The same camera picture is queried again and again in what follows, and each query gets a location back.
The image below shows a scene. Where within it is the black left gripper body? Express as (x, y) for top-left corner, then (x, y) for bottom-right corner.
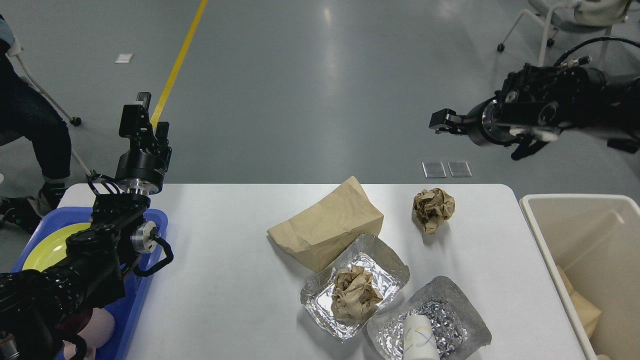
(114, 150), (169, 196)

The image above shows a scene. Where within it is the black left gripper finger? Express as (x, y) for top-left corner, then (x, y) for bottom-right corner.
(118, 92), (156, 154)
(155, 121), (172, 171)

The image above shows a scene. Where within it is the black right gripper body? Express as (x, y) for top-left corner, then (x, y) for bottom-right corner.
(462, 97), (517, 147)

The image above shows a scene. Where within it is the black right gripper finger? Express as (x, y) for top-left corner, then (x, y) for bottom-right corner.
(429, 108), (468, 136)

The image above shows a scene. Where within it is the brown paper ball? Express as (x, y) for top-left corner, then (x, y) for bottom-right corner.
(330, 265), (383, 321)
(413, 187), (456, 235)

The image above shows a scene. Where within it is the yellow plastic plate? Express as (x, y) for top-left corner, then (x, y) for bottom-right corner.
(21, 222), (90, 272)

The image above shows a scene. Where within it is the pink mug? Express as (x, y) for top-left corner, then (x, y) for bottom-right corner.
(61, 308), (115, 360)

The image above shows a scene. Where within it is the small brown paper bag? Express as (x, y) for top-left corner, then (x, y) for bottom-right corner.
(557, 266), (602, 339)

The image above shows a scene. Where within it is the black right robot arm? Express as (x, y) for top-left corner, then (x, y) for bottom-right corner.
(429, 36), (640, 161)

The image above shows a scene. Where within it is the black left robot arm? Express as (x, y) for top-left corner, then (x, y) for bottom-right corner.
(0, 92), (174, 360)

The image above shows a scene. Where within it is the right metal floor plate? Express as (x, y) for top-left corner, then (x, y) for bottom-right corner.
(446, 161), (473, 178)

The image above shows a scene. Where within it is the metal floor plate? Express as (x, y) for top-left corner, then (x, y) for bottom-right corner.
(422, 161), (448, 179)
(446, 161), (473, 178)

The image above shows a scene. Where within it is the left metal floor plate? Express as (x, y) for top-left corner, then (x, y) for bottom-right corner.
(422, 161), (448, 179)

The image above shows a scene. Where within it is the seated person in dark clothes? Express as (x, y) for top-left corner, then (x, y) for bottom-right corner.
(0, 18), (73, 234)

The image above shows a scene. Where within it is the blue plastic tray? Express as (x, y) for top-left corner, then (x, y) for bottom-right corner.
(11, 206), (153, 360)

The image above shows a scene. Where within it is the white wheeled chair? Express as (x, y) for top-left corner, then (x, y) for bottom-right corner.
(496, 0), (632, 68)

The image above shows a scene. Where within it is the beige plastic bin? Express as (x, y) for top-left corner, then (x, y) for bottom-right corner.
(519, 194), (640, 360)

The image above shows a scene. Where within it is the foil tray with paper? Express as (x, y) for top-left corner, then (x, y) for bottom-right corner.
(300, 234), (410, 342)

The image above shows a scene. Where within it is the large brown paper bag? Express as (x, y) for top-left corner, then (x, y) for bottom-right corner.
(267, 176), (385, 273)

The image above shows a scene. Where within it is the foil tray with cup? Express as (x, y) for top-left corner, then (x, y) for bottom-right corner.
(366, 276), (493, 360)

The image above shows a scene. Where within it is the white paper cup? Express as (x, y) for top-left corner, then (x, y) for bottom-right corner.
(402, 314), (440, 360)

